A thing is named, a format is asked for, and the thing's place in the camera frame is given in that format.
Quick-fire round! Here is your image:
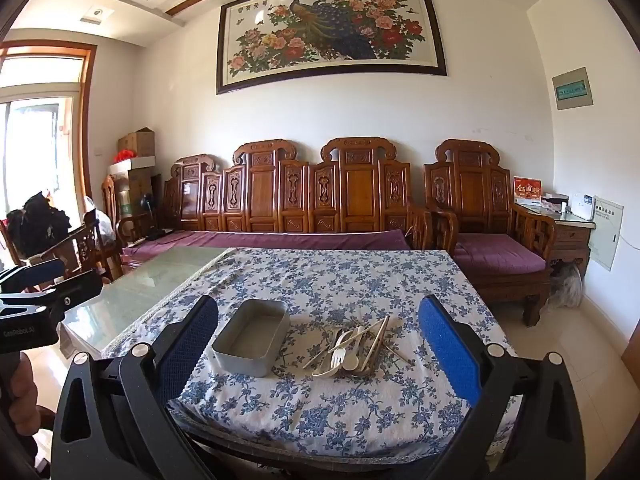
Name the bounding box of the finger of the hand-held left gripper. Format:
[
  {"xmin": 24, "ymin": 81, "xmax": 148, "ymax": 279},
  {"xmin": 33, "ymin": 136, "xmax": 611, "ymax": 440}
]
[
  {"xmin": 0, "ymin": 258, "xmax": 67, "ymax": 293},
  {"xmin": 0, "ymin": 270, "xmax": 104, "ymax": 322}
]

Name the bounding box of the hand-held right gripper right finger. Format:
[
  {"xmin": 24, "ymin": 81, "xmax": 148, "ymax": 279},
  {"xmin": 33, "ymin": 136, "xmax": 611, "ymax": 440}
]
[{"xmin": 417, "ymin": 294, "xmax": 587, "ymax": 480}]

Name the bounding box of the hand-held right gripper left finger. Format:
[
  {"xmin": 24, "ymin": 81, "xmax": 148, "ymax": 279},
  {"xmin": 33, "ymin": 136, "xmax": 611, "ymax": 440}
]
[{"xmin": 51, "ymin": 294, "xmax": 221, "ymax": 480}]

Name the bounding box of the metal rectangular tray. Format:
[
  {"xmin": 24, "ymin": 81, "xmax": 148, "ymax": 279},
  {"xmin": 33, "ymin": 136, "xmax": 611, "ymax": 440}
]
[{"xmin": 211, "ymin": 298, "xmax": 290, "ymax": 378}]

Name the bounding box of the cream chopstick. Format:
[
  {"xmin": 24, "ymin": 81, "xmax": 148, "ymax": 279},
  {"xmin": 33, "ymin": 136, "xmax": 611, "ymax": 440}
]
[
  {"xmin": 303, "ymin": 316, "xmax": 389, "ymax": 370},
  {"xmin": 370, "ymin": 315, "xmax": 391, "ymax": 364}
]

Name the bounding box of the white plastic spoon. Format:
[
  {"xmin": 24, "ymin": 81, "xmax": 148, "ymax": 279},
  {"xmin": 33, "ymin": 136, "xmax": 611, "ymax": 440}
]
[{"xmin": 345, "ymin": 326, "xmax": 366, "ymax": 372}]

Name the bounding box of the white plastic fork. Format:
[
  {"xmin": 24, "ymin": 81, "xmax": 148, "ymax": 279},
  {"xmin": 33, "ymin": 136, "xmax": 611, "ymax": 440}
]
[{"xmin": 312, "ymin": 347, "xmax": 351, "ymax": 379}]

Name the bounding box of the person's left hand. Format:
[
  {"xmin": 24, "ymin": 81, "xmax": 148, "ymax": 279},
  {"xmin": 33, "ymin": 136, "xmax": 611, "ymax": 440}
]
[{"xmin": 9, "ymin": 352, "xmax": 41, "ymax": 428}]

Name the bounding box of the black clothing pile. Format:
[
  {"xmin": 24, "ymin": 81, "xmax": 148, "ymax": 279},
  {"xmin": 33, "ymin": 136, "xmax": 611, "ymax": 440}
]
[{"xmin": 6, "ymin": 192, "xmax": 72, "ymax": 259}]

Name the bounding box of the white plastic bag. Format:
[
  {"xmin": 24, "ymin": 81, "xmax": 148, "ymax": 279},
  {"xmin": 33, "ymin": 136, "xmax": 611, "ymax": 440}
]
[{"xmin": 82, "ymin": 195, "xmax": 117, "ymax": 242}]

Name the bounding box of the wooden dining chair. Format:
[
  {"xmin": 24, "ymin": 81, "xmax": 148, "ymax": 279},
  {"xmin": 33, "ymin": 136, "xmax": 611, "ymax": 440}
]
[{"xmin": 99, "ymin": 175, "xmax": 127, "ymax": 282}]

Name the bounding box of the square purple seat cushion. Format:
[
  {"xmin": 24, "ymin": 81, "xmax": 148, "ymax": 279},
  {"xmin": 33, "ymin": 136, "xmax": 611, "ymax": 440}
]
[{"xmin": 455, "ymin": 232, "xmax": 547, "ymax": 276}]

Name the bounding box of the black desk lamp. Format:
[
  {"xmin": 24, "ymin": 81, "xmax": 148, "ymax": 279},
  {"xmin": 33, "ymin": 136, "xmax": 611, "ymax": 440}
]
[{"xmin": 136, "ymin": 192, "xmax": 174, "ymax": 242}]

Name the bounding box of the large cardboard box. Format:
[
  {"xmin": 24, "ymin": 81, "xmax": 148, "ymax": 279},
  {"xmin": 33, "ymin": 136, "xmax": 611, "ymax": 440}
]
[{"xmin": 112, "ymin": 167, "xmax": 154, "ymax": 218}]

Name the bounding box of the long purple seat cushion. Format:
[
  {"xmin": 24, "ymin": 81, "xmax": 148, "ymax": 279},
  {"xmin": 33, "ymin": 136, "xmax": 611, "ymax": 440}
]
[{"xmin": 122, "ymin": 229, "xmax": 412, "ymax": 257}]

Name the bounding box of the grey fluffy bundle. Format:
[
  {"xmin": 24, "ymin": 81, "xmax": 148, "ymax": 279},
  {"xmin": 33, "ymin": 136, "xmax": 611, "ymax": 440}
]
[{"xmin": 547, "ymin": 262, "xmax": 585, "ymax": 309}]

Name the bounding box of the blue floral tablecloth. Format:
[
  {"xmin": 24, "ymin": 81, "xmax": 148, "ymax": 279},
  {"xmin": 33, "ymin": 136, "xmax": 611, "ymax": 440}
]
[{"xmin": 100, "ymin": 247, "xmax": 527, "ymax": 464}]

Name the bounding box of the white flat box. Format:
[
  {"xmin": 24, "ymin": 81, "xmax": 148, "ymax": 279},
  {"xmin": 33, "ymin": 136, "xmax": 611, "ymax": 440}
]
[{"xmin": 109, "ymin": 156, "xmax": 157, "ymax": 174}]

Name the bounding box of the brown cardboard box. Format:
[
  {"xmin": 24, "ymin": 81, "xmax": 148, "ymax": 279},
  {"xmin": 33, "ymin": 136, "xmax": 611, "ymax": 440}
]
[{"xmin": 117, "ymin": 127, "xmax": 157, "ymax": 161}]

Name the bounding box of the wooden side table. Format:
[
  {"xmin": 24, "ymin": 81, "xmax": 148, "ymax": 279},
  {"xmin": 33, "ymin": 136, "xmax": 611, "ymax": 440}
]
[{"xmin": 520, "ymin": 204, "xmax": 597, "ymax": 281}]

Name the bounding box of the carved wooden armchair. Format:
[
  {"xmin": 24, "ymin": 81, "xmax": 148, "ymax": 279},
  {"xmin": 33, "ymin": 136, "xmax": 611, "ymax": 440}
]
[{"xmin": 422, "ymin": 139, "xmax": 557, "ymax": 326}]

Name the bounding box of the long carved wooden sofa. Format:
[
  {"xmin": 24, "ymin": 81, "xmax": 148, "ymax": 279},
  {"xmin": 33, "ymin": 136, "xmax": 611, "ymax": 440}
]
[{"xmin": 162, "ymin": 136, "xmax": 458, "ymax": 252}]

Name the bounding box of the red desk calendar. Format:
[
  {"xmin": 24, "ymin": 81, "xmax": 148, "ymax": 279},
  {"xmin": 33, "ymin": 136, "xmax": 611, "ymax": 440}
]
[{"xmin": 513, "ymin": 176, "xmax": 544, "ymax": 206}]

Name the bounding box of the white electronic device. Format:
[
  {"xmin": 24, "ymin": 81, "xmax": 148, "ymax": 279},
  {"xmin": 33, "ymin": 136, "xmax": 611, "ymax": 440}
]
[{"xmin": 572, "ymin": 192, "xmax": 597, "ymax": 221}]

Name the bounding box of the framed peacock flower painting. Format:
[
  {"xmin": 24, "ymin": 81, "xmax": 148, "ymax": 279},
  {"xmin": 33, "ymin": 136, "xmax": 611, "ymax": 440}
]
[{"xmin": 216, "ymin": 0, "xmax": 448, "ymax": 96}]

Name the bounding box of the wooden door frame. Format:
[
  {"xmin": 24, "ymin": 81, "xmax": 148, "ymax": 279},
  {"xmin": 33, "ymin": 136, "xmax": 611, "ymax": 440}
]
[{"xmin": 0, "ymin": 40, "xmax": 99, "ymax": 201}]

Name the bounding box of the grey wall panel box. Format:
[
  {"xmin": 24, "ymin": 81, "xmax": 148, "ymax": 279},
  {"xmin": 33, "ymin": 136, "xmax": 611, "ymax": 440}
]
[{"xmin": 551, "ymin": 67, "xmax": 595, "ymax": 111}]

